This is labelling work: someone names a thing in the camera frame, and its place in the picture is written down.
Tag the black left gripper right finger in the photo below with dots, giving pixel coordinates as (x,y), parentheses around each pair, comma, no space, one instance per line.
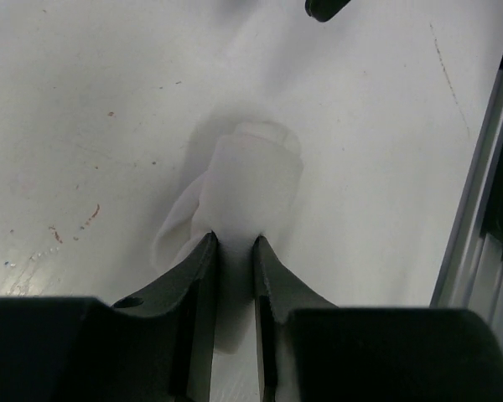
(308,349)

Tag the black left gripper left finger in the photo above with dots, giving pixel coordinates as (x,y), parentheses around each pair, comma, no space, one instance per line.
(153,345)

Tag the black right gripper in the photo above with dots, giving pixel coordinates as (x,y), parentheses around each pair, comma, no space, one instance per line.
(324,10)

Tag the white sock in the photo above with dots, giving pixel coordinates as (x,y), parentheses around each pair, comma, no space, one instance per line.
(246,192)

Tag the aluminium frame rail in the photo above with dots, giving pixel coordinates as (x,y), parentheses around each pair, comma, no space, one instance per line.
(471,274)

